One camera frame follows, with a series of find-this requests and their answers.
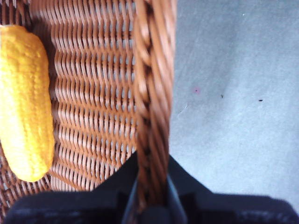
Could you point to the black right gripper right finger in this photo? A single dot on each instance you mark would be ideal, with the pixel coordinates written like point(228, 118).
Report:
point(233, 210)

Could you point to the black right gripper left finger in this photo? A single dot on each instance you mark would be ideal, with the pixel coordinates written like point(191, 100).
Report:
point(70, 207)

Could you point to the yellow corn cob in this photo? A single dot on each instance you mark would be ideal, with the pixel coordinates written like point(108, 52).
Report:
point(23, 105)

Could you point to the brown woven wicker basket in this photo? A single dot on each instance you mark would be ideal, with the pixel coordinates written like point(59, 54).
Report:
point(98, 93)

